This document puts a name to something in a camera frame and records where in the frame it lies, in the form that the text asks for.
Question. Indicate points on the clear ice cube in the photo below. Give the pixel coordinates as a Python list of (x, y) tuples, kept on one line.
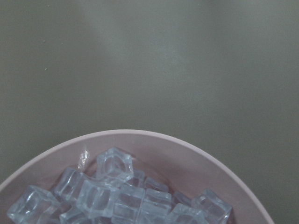
[(114, 167)]

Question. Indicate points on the pink bowl of ice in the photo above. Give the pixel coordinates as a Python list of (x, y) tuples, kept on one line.
[(180, 165)]

